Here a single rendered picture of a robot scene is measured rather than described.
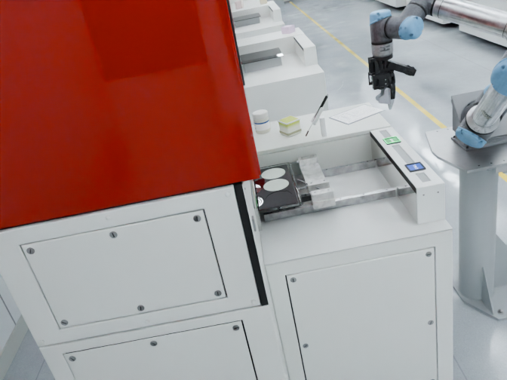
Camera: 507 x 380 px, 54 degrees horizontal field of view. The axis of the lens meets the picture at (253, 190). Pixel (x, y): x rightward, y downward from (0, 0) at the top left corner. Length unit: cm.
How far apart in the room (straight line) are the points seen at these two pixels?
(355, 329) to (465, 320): 86
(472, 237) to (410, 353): 71
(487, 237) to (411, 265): 79
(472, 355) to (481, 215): 61
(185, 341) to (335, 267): 54
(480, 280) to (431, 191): 100
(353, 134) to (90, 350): 131
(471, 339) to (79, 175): 187
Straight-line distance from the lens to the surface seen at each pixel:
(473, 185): 234
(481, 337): 254
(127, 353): 162
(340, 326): 185
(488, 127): 199
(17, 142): 131
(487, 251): 254
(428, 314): 192
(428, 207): 173
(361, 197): 189
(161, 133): 122
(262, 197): 187
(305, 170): 207
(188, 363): 163
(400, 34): 181
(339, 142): 215
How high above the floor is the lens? 177
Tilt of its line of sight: 27 degrees down
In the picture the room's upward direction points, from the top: 12 degrees counter-clockwise
